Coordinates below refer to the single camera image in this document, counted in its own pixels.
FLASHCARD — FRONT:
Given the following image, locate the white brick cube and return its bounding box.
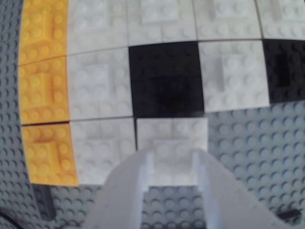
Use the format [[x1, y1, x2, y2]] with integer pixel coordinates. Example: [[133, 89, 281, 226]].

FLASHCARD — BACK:
[[256, 0, 305, 41], [66, 47, 134, 120], [67, 0, 130, 56], [126, 0, 199, 45], [136, 116, 209, 186], [193, 0, 263, 42], [197, 39, 271, 113], [69, 118, 138, 186]]

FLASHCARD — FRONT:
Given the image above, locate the grey studded baseplate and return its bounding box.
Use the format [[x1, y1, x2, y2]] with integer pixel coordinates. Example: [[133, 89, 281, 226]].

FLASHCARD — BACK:
[[0, 0, 305, 229]]

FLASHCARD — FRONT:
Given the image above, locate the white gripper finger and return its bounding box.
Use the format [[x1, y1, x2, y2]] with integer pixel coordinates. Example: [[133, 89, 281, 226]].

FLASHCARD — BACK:
[[192, 148, 295, 229], [87, 149, 153, 229]]

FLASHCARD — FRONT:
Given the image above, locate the black brick cube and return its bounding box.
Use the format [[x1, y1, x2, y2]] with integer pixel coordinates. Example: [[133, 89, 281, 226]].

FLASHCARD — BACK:
[[262, 37, 305, 104], [128, 40, 206, 119]]

